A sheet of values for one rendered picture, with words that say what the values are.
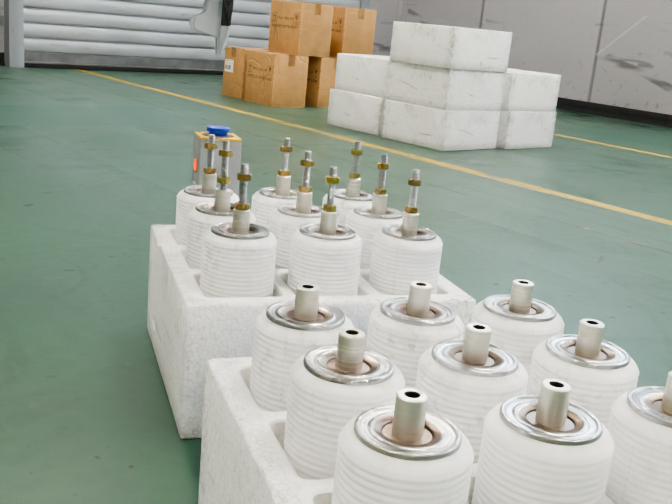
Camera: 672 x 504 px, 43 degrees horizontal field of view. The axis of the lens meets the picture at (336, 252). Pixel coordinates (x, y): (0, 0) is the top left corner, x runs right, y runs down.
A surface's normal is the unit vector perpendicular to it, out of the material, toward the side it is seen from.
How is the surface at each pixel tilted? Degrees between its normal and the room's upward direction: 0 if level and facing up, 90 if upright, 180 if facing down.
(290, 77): 90
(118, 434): 0
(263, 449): 0
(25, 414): 0
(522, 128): 90
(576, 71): 90
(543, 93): 90
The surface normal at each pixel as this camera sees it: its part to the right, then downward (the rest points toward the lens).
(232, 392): 0.09, -0.96
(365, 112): -0.76, 0.10
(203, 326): 0.31, 0.28
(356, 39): 0.59, 0.26
